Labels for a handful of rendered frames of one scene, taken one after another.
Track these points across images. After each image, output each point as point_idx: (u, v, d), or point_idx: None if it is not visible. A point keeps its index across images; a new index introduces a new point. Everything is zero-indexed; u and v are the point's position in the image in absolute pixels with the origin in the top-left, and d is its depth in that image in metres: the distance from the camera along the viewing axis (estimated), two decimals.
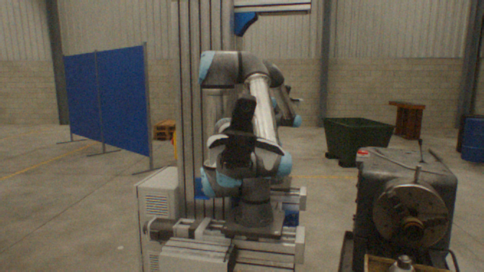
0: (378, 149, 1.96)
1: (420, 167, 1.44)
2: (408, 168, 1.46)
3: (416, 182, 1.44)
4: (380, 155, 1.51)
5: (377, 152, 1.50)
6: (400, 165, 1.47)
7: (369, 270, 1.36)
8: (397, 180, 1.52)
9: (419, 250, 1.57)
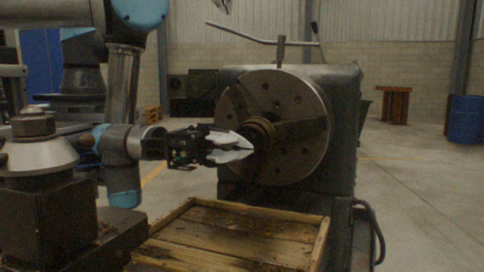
0: None
1: (285, 39, 0.81)
2: (266, 43, 0.83)
3: (279, 66, 0.82)
4: (226, 29, 0.88)
5: (220, 24, 0.88)
6: (255, 41, 0.84)
7: None
8: None
9: (302, 197, 0.94)
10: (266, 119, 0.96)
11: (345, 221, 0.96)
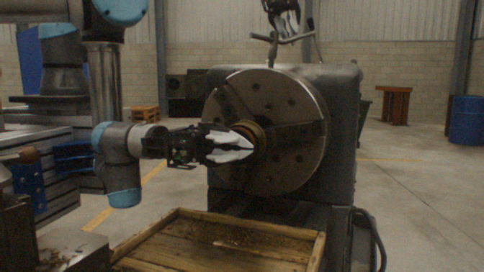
0: None
1: (275, 34, 0.73)
2: (284, 43, 0.78)
3: (268, 65, 0.76)
4: (306, 35, 0.87)
5: (306, 32, 0.88)
6: (287, 43, 0.80)
7: (156, 233, 0.67)
8: None
9: (297, 206, 0.87)
10: (258, 123, 0.89)
11: (343, 232, 0.89)
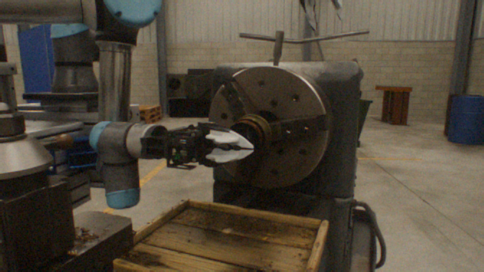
0: None
1: (276, 34, 0.77)
2: (296, 42, 0.78)
3: (274, 63, 0.80)
4: (346, 34, 0.79)
5: (351, 31, 0.80)
6: (306, 42, 0.79)
7: (168, 222, 0.71)
8: None
9: (300, 199, 0.91)
10: (263, 119, 0.93)
11: (345, 223, 0.93)
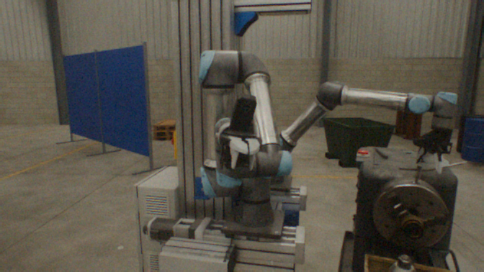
0: (378, 149, 1.96)
1: (418, 167, 1.43)
2: (428, 170, 1.44)
3: (414, 180, 1.45)
4: (454, 165, 1.45)
5: (456, 162, 1.46)
6: (432, 170, 1.45)
7: None
8: (397, 180, 1.52)
9: (419, 250, 1.57)
10: None
11: (444, 264, 1.59)
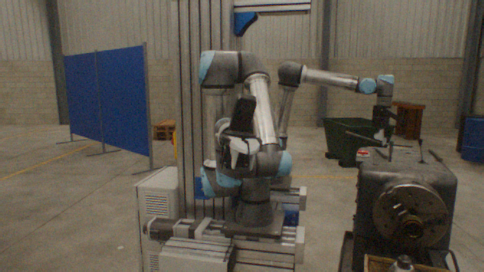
0: (378, 149, 1.96)
1: (393, 142, 1.64)
2: (382, 144, 1.66)
3: (390, 155, 1.64)
4: (357, 135, 1.69)
5: (354, 133, 1.69)
6: (376, 142, 1.66)
7: (369, 270, 1.36)
8: (397, 180, 1.52)
9: (419, 250, 1.57)
10: None
11: None
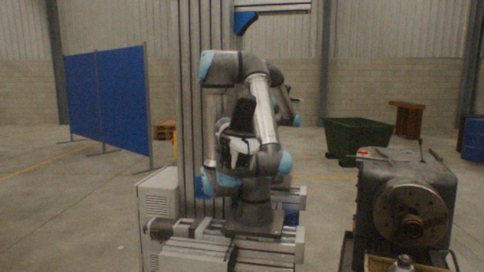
0: (378, 149, 1.96)
1: None
2: (381, 160, 1.75)
3: (391, 161, 1.68)
4: (356, 157, 1.83)
5: (353, 155, 1.84)
6: (375, 158, 1.76)
7: None
8: (397, 179, 1.52)
9: (419, 250, 1.57)
10: None
11: None
